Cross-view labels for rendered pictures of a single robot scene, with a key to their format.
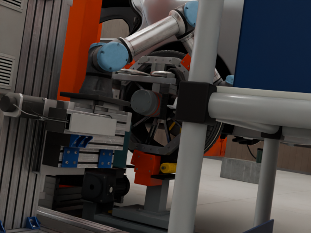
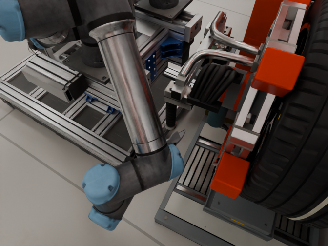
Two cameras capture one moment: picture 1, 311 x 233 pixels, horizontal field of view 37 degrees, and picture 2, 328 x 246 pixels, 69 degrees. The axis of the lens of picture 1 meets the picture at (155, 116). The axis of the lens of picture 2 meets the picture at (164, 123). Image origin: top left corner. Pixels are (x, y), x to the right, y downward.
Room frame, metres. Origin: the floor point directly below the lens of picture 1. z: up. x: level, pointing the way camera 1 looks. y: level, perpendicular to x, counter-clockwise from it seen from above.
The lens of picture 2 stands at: (2.29, -0.53, 1.46)
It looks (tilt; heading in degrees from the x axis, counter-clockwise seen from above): 55 degrees down; 88
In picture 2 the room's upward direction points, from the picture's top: straight up
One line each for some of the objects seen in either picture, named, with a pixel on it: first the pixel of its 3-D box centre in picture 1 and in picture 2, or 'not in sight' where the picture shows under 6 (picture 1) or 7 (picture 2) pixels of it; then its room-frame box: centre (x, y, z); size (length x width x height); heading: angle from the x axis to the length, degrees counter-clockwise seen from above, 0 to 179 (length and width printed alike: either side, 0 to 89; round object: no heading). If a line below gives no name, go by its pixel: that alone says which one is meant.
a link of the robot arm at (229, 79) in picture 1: (231, 88); (112, 185); (2.18, -0.33, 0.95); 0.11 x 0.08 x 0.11; 23
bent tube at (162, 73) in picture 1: (166, 70); (221, 61); (2.46, -0.02, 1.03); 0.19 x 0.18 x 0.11; 153
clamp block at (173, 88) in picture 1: (169, 88); (180, 94); (2.35, -0.05, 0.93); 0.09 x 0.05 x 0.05; 153
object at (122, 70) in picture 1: (134, 68); (241, 23); (2.55, 0.15, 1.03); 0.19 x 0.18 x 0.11; 153
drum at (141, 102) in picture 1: (149, 103); (234, 89); (2.55, 0.04, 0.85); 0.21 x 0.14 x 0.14; 153
